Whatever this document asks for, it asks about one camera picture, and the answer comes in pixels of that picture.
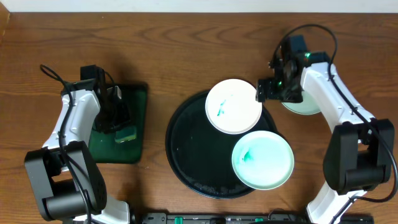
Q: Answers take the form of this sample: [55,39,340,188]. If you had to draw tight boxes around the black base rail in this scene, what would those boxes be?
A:
[141,212,376,224]

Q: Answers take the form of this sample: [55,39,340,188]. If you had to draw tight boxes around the white plate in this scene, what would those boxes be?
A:
[205,79,262,134]

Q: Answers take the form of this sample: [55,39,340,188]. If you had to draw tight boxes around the rectangular dark green tray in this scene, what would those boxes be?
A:
[89,83,147,164]

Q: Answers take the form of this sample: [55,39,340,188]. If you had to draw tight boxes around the green scrubbing sponge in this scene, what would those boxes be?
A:
[114,126,137,144]

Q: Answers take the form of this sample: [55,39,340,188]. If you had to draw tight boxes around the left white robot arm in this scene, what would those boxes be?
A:
[24,65,131,223]

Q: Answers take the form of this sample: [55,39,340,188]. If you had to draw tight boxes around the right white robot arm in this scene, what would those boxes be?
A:
[256,35,397,223]

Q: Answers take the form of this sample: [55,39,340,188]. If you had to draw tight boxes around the light green plate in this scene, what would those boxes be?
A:
[231,131,294,190]
[282,91,321,115]

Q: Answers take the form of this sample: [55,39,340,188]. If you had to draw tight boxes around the round black tray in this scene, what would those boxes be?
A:
[165,90,279,199]

